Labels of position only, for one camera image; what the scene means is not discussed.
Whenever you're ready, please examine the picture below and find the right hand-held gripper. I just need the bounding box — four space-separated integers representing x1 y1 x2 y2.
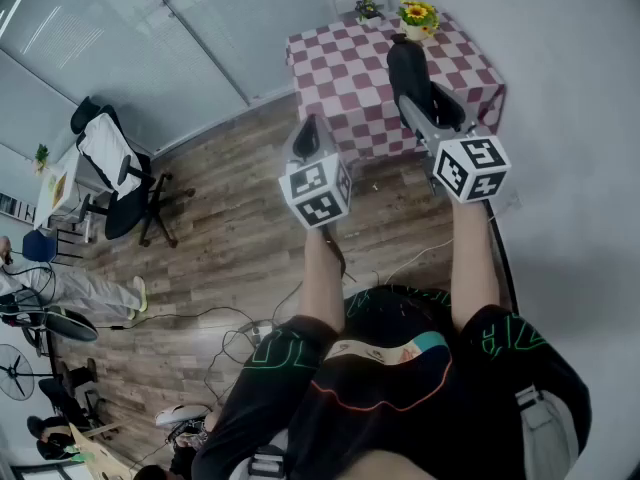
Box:
398 83 512 204

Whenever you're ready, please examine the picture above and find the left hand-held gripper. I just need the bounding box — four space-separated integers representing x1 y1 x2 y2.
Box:
278 113 354 229

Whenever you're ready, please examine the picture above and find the person's right forearm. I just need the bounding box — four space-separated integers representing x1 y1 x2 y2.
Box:
448 198 502 334

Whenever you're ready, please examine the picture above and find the person's left forearm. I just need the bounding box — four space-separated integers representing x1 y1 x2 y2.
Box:
297 223 347 334

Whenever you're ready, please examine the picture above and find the red white checkered tablecloth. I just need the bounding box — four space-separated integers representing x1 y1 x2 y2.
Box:
285 11 507 167

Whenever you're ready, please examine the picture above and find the white power strip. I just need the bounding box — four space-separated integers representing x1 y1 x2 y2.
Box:
238 320 275 345

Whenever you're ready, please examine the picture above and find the sunflower pot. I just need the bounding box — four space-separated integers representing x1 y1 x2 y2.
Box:
397 0 441 42

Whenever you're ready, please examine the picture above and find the black office chair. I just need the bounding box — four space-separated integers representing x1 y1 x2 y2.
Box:
69 95 197 249

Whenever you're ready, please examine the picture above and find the white cloth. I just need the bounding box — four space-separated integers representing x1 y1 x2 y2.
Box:
76 112 144 200

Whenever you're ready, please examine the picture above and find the person's black printed shirt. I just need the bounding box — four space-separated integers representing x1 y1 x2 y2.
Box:
191 283 594 480

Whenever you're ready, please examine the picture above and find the white desk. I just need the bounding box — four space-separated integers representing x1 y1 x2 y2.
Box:
30 145 94 230

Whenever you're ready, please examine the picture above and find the white helmet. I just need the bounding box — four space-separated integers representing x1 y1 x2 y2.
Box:
153 403 212 429

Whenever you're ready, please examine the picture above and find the small green potted plant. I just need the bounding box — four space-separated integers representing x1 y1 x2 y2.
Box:
32 142 51 175

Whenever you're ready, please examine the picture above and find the black round stool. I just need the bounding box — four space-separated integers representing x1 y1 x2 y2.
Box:
43 306 100 344

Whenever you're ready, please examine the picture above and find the blue chair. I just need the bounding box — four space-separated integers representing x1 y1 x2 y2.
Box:
21 229 59 265

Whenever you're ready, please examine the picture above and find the brown cardboard sheet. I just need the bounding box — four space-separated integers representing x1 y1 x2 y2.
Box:
68 420 134 480

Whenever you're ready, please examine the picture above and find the black floor fan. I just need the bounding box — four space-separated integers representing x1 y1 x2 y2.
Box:
0 342 37 402

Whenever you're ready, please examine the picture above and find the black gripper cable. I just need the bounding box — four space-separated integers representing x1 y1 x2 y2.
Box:
321 223 357 285

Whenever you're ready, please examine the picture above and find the white floor cable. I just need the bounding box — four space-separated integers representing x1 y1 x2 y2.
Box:
383 237 455 285

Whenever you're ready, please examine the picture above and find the black floor cable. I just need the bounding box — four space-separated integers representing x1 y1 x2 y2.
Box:
94 305 256 330

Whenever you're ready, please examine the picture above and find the grey shoulder strap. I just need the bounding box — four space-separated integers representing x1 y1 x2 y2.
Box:
515 385 572 480

